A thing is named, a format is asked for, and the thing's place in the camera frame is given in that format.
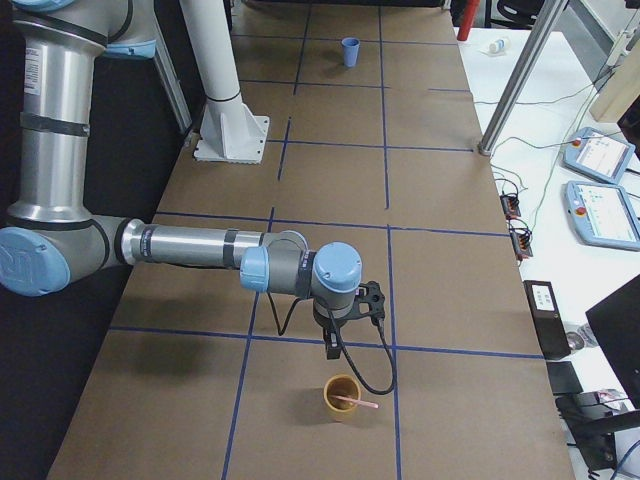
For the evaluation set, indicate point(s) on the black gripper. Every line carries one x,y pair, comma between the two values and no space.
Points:
327,323

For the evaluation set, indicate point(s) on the pink chopstick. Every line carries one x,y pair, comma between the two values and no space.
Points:
355,401

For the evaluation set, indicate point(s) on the blue ribbed cup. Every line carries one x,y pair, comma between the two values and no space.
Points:
350,49

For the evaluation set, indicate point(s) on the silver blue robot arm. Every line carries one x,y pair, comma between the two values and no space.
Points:
52,240

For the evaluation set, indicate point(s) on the yellow cup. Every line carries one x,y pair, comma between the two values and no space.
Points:
337,394

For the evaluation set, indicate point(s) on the black box with label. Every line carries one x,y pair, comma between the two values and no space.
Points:
546,319

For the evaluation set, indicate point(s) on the lower orange black adapter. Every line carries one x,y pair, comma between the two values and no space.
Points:
521,242

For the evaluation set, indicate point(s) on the orange black adapter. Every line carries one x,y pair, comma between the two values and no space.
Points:
521,242
510,205

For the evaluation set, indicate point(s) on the upper orange black adapter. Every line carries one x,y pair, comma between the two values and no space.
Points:
510,205

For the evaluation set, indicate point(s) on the black monitor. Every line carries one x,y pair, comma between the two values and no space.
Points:
615,324

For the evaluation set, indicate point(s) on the lower teach pendant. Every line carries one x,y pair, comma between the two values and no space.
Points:
602,215

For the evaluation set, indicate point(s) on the teach pendant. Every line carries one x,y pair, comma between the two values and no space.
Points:
598,156
602,215

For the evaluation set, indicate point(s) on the upper teach pendant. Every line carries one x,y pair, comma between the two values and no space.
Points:
598,156

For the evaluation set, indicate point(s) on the white bottle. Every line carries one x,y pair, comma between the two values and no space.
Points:
499,46

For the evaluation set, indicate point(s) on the red cylinder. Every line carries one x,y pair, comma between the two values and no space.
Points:
467,19

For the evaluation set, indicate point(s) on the wooden board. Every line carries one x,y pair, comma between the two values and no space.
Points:
622,88

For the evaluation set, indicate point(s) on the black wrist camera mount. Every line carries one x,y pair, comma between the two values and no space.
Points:
368,303

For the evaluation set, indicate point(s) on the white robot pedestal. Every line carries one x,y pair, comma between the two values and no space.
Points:
229,131

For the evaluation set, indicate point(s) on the aluminium rail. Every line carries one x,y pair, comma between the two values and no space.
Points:
172,87

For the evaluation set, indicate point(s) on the aluminium frame post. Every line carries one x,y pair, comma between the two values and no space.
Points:
543,27

